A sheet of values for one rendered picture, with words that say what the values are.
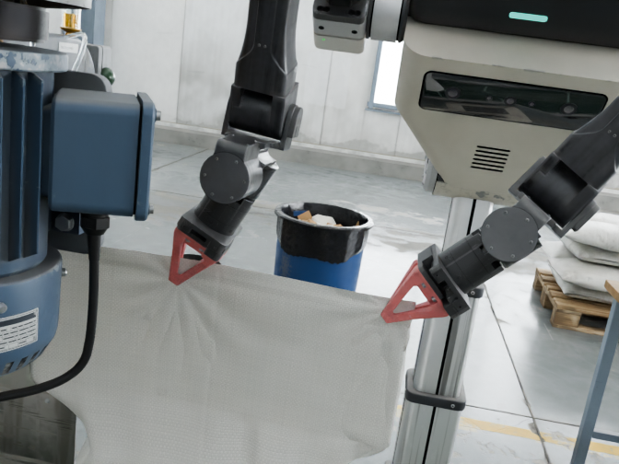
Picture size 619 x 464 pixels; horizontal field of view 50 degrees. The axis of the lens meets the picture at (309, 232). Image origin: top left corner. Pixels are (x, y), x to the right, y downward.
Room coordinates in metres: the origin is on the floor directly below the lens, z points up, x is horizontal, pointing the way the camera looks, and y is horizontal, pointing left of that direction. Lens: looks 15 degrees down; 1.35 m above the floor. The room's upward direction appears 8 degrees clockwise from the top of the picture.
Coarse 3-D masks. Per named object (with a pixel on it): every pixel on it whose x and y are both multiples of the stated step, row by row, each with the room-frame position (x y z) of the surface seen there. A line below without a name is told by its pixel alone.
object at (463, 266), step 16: (464, 240) 0.75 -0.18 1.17; (480, 240) 0.73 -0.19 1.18; (448, 256) 0.74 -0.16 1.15; (464, 256) 0.73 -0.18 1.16; (480, 256) 0.73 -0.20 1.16; (432, 272) 0.71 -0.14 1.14; (448, 272) 0.73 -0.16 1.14; (464, 272) 0.73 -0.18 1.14; (480, 272) 0.73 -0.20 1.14; (496, 272) 0.73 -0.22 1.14; (464, 288) 0.73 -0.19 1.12; (464, 304) 0.70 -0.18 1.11
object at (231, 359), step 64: (64, 256) 0.81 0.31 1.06; (128, 256) 0.81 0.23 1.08; (64, 320) 0.81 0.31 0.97; (128, 320) 0.81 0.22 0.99; (192, 320) 0.81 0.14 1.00; (256, 320) 0.79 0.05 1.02; (320, 320) 0.77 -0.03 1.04; (384, 320) 0.76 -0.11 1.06; (64, 384) 0.81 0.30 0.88; (128, 384) 0.81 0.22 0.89; (192, 384) 0.81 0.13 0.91; (256, 384) 0.79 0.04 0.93; (320, 384) 0.77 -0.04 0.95; (384, 384) 0.76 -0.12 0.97; (128, 448) 0.77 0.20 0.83; (192, 448) 0.76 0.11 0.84; (256, 448) 0.77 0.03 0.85; (320, 448) 0.76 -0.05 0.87; (384, 448) 0.76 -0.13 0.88
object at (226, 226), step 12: (204, 204) 0.79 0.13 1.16; (216, 204) 0.78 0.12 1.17; (228, 204) 0.78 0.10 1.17; (240, 204) 0.78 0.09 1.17; (192, 216) 0.78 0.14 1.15; (204, 216) 0.78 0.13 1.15; (216, 216) 0.78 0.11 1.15; (228, 216) 0.78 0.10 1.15; (240, 216) 0.79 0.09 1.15; (192, 228) 0.76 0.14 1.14; (204, 228) 0.77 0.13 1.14; (216, 228) 0.78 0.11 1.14; (228, 228) 0.79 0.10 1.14; (240, 228) 0.84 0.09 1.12; (216, 240) 0.75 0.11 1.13; (228, 240) 0.78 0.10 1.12; (216, 252) 0.75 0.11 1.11
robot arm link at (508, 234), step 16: (528, 176) 0.75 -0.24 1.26; (512, 192) 0.75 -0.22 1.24; (512, 208) 0.67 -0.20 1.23; (528, 208) 0.66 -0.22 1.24; (592, 208) 0.72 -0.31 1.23; (496, 224) 0.67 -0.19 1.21; (512, 224) 0.66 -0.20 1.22; (528, 224) 0.66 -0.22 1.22; (544, 224) 0.67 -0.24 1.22; (576, 224) 0.72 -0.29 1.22; (496, 240) 0.66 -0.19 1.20; (512, 240) 0.66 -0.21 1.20; (528, 240) 0.65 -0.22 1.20; (496, 256) 0.66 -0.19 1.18; (512, 256) 0.65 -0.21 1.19
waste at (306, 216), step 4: (308, 212) 3.21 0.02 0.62; (300, 216) 3.20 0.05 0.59; (304, 216) 3.20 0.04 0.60; (308, 216) 3.21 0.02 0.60; (312, 216) 3.22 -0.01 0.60; (316, 216) 3.20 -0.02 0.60; (320, 216) 3.21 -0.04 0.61; (324, 216) 3.21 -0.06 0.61; (328, 216) 3.22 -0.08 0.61; (304, 220) 3.07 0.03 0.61; (308, 220) 2.98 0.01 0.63; (312, 220) 2.99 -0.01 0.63; (316, 220) 3.18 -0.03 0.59; (320, 220) 3.19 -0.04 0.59; (324, 220) 3.19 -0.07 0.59; (328, 220) 3.19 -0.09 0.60; (332, 220) 3.22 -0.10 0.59; (320, 224) 3.02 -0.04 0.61; (324, 224) 3.17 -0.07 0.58; (328, 224) 3.14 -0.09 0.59; (332, 224) 3.15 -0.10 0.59; (356, 224) 3.07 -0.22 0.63
